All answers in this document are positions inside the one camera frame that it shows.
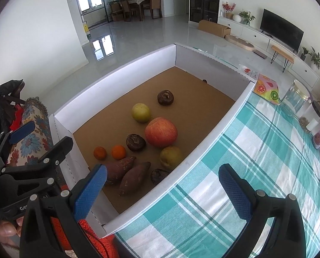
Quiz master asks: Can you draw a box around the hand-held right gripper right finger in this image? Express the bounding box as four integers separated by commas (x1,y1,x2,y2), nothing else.
218,163,315,258

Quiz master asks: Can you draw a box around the teal checked tablecloth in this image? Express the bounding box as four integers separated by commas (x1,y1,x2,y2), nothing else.
114,91,320,258

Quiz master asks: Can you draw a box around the wooden dining table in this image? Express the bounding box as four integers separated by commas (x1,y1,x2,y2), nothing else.
128,0,151,20

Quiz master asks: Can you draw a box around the orange tangerine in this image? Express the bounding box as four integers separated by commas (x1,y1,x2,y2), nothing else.
111,145,127,160
93,146,107,160

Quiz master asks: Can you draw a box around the black television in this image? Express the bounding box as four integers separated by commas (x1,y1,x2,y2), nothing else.
260,9,305,52

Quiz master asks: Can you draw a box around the red woven mat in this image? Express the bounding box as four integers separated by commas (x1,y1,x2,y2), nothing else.
50,215,117,258

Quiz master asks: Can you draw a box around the brown cardboard box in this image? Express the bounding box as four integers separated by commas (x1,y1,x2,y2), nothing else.
198,20,231,38

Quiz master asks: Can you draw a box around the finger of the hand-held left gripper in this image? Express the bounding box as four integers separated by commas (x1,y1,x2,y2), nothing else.
0,120,36,167
0,136,74,210

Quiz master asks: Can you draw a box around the large leafy potted plant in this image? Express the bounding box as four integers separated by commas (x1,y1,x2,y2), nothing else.
309,47,320,71

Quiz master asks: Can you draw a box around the red flower bouquet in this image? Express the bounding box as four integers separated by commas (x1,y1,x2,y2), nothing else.
222,2,236,20

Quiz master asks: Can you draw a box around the beige round pet bed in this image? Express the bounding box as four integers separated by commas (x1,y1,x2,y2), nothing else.
226,34,255,51

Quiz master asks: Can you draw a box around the small clear jar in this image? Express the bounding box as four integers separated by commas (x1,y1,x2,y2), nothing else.
300,101,320,133

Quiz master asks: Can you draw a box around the purple sweet potato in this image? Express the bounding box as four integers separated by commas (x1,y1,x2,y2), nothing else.
105,156,137,185
119,162,151,196

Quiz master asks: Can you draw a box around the white cardboard box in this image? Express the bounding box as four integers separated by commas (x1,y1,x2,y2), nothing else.
49,42,257,235

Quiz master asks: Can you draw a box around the floral patterned cloth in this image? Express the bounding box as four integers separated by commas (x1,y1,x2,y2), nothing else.
7,97,53,167

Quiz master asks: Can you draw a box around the wooden dining chair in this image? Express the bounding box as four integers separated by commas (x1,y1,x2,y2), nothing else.
108,1,124,22
121,0,139,22
149,0,163,20

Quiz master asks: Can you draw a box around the large glass jar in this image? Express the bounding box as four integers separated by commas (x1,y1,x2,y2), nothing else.
282,80,311,113

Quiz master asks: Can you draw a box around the dark glass cabinet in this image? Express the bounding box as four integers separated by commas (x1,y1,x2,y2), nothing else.
189,0,221,23

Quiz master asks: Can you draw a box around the black bag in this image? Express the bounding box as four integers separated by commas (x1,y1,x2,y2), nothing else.
0,79,25,146

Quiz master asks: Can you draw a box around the yellow plastic object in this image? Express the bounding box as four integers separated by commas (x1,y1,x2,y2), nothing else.
82,21,92,38

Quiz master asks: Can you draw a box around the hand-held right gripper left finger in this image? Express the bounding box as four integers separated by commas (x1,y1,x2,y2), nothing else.
19,164,108,258

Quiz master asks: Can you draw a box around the person's left hand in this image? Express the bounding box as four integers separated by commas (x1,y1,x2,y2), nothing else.
0,216,25,250

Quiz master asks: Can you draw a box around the black cable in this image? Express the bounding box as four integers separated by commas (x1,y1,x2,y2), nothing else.
85,226,109,258

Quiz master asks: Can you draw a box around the wooden bench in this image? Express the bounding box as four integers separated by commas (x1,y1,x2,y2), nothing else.
271,45,295,72

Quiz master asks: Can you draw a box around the yellow-green pear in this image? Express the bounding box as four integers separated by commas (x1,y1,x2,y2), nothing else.
160,146,183,170
132,103,152,123

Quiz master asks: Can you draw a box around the colourful fruit-print box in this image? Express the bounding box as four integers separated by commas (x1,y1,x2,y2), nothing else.
254,74,280,105

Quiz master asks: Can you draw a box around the red apple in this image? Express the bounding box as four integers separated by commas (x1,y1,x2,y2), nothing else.
145,117,178,148

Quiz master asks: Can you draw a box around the white television cabinet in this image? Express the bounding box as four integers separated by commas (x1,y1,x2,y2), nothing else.
218,16,320,88

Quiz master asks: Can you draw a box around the green potted plant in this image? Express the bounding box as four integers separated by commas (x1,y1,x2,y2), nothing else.
239,10,256,26

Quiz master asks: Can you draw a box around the white box with red print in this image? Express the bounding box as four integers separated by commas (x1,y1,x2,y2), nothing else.
239,64,258,80

